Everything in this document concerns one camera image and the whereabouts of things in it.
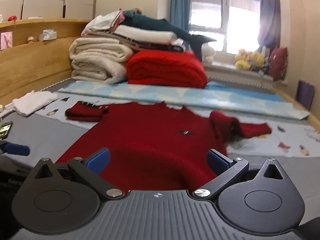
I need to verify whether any red cushion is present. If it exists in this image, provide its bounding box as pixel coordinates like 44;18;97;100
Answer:
269;47;288;82

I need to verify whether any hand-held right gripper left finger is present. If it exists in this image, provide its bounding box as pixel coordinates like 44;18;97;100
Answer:
34;148;125;201

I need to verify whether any tissue pack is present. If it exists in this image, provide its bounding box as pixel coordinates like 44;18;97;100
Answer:
38;29;58;41

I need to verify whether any purple box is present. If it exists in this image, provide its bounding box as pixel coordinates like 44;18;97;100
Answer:
296;80;315;110

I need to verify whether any window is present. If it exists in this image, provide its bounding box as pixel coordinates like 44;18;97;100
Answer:
189;0;265;55

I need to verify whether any black phone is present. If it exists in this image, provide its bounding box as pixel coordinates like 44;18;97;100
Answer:
0;121;13;140

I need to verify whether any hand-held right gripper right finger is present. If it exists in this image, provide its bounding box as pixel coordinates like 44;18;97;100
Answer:
193;149;285;202

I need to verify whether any wooden bed rail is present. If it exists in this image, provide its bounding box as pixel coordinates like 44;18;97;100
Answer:
272;86;320;133

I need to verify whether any pink white cloth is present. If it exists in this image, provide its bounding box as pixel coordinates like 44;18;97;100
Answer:
81;10;125;37

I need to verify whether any yellow pink plush toy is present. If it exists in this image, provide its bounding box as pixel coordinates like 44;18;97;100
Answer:
234;48;252;71

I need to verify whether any light blue quilt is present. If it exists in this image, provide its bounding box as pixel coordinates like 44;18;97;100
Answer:
57;81;310;120

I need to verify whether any pink picture card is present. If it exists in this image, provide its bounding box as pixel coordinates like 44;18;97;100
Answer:
0;31;13;50

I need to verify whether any wooden headboard shelf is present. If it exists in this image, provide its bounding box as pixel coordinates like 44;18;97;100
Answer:
0;19;91;105

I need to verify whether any red knit sweater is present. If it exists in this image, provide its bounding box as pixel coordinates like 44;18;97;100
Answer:
55;100;272;193

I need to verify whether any purple curtain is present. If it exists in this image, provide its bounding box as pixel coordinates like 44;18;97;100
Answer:
257;0;280;49

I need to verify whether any small white cloth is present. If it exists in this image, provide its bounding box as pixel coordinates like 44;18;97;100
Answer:
12;91;58;117

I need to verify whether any blue curtain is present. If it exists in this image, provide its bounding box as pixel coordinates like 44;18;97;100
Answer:
170;0;192;32

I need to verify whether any yellow blue plush toy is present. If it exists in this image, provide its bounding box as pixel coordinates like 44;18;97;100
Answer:
250;45;270;68

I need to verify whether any white folded cloth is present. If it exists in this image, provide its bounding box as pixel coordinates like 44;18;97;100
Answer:
114;25;183;46

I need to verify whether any cream folded blanket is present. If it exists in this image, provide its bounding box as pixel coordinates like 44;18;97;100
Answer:
69;37;134;84

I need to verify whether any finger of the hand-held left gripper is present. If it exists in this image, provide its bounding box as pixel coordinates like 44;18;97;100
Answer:
0;141;31;157

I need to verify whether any teal garment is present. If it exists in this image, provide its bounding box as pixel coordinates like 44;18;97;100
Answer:
122;10;217;61

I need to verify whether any white plush toy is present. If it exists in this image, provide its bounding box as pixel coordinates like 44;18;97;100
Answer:
201;42;216;64

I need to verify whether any red folded blanket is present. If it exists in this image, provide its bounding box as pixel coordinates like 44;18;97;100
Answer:
126;50;208;88

